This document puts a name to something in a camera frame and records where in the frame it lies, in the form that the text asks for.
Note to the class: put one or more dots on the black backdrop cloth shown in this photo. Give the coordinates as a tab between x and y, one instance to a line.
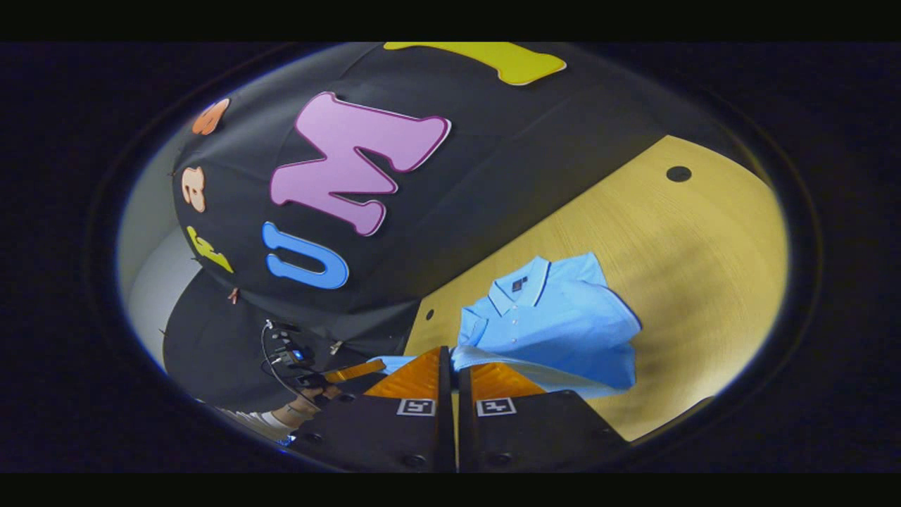
507	176

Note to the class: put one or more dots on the light blue T-shirt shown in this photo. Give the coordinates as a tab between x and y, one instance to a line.
563	317

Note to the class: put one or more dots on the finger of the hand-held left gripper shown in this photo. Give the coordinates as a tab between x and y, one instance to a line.
355	371

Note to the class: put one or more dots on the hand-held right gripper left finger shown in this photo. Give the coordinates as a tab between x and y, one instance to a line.
440	422

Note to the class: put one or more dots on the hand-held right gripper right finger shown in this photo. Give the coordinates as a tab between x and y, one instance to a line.
468	429

